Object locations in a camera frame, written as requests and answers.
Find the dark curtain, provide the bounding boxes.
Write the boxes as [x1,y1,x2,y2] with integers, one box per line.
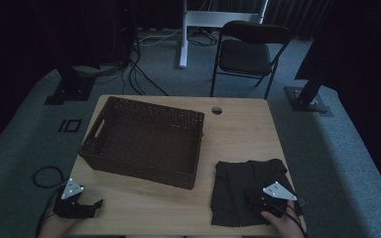
[265,0,333,41]

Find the black floor cable bundle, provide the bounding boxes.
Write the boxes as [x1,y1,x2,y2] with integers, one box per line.
[72,39,171,97]

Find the dark cloth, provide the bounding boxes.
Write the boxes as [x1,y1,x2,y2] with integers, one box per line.
[209,158,300,228]

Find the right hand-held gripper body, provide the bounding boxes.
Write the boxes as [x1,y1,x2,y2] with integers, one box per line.
[259,180,298,219]

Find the person's right hand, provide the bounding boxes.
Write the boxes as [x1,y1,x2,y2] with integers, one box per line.
[261,201,306,238]

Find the white floor cables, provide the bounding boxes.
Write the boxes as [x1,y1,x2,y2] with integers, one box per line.
[138,28,184,47]

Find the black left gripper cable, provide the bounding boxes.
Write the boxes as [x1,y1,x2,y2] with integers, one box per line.
[32,166,66,238]

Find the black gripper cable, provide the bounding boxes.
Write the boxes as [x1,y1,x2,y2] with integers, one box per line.
[274,197,307,237]
[32,166,66,238]

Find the black folding chair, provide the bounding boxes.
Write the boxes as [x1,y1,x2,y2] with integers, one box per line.
[210,20,293,100]

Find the white metal desk frame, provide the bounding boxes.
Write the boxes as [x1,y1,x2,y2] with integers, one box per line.
[179,0,270,69]

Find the black equipment tower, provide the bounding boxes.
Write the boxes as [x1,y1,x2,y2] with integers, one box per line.
[111,0,141,65]

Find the black slanted stand with base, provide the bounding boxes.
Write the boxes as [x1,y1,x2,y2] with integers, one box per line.
[284,36,334,117]

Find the black stand with square base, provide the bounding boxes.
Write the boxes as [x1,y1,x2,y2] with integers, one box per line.
[44,0,101,106]

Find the person's left hand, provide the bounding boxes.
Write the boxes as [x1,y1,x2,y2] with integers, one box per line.
[38,215,77,238]

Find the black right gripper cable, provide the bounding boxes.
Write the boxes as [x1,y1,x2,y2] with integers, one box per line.
[274,197,307,237]

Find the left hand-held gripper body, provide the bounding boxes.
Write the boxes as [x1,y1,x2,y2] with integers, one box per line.
[53,178,97,219]

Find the brown wicker basket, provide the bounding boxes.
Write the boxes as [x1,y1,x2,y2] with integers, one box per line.
[78,95,206,190]

